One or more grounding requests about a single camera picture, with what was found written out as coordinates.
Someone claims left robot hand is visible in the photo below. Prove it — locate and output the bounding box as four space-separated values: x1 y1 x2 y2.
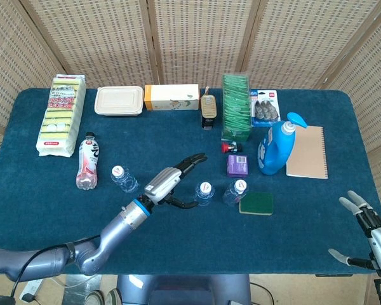
142 152 208 210

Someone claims clear water bottle white cap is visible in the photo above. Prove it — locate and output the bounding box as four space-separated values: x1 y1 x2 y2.
110 165 139 194
194 181 215 207

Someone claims clear water bottle purple label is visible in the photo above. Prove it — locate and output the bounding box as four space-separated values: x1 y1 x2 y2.
222 179 250 207

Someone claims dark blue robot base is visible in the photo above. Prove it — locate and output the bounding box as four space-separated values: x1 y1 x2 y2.
116 273 252 305

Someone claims blue table cloth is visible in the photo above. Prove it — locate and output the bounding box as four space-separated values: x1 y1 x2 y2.
0 88 381 276

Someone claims small red-capped metal item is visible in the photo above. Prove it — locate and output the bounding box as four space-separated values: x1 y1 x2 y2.
221 142 244 154

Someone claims small purple box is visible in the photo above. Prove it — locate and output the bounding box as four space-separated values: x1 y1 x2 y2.
227 154 250 177

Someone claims pink drink bottle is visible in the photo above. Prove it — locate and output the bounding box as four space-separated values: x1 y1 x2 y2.
76 132 103 191

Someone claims gold and black tin can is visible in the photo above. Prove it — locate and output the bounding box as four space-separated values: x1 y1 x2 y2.
200 86 216 130

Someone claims white orange flower-print carton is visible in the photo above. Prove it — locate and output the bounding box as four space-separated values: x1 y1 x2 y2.
144 84 201 112

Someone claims green and yellow sponge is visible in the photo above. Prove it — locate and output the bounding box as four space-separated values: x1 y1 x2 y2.
238 191 274 217

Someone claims beige lidded food container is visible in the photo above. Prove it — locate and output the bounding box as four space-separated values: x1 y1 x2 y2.
94 85 145 117

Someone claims green packet stack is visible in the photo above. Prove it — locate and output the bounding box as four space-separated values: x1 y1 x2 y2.
221 74 253 142

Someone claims blue detergent bottle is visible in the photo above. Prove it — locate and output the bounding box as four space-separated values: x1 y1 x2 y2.
257 111 308 176

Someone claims brown spiral notebook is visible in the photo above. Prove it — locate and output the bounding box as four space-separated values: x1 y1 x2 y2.
285 125 330 180

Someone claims yellow sponge multipack bag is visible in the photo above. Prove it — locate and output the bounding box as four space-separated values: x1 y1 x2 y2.
36 74 87 158

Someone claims blue white blister pack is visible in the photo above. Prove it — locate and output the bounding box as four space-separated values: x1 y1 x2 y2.
250 89 280 128

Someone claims wicker folding screen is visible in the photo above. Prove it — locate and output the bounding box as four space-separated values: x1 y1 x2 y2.
0 0 381 229

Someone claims white power strip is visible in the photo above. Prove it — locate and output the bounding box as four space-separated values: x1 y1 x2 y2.
20 279 44 301

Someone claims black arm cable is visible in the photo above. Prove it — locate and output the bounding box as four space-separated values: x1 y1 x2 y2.
11 234 102 305

